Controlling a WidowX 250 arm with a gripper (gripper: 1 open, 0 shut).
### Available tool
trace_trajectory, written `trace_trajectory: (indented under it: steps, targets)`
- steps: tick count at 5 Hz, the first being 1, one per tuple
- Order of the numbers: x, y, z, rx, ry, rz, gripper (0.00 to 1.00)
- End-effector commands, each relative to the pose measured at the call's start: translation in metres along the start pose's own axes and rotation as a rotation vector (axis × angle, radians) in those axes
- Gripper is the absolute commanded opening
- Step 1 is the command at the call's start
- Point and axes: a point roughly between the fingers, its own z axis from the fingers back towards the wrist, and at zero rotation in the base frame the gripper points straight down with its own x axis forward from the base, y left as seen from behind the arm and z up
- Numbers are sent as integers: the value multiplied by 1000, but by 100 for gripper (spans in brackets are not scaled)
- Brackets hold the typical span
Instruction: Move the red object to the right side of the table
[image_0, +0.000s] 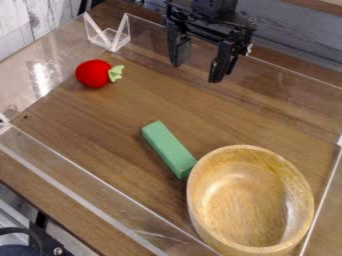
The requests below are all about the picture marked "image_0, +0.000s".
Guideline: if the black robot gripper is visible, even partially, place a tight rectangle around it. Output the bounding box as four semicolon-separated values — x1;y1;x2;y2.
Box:
164;0;256;83

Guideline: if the red plush tomato toy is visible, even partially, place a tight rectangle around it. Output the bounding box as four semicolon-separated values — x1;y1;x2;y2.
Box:
74;59;124;88

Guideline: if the green rectangular block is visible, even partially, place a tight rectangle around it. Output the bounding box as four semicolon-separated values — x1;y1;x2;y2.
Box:
141;121;196;180

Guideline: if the wooden bowl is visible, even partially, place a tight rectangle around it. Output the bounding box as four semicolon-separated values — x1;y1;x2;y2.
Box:
187;145;314;256

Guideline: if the black table clamp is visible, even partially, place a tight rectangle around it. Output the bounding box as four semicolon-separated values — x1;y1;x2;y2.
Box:
29;212;74;256

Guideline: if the clear acrylic corner bracket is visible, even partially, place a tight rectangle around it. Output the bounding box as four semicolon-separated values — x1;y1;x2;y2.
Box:
82;13;131;52

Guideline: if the clear acrylic back wall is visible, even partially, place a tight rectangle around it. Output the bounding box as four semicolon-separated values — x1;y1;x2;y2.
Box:
120;14;342;142

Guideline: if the clear acrylic wall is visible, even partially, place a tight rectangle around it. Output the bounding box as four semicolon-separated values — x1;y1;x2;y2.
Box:
0;15;122;124
0;124;219;256
120;14;342;142
297;133;342;256

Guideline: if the clear acrylic left wall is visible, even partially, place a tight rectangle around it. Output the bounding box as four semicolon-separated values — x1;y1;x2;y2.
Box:
0;15;122;124

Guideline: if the clear acrylic front wall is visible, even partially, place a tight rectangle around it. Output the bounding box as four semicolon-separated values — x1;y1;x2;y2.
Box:
0;124;219;256

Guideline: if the clear acrylic right wall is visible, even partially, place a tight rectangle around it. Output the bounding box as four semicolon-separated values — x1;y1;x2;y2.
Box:
297;133;342;256

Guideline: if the black cable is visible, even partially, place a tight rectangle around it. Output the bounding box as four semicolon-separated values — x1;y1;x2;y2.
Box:
0;226;45;256

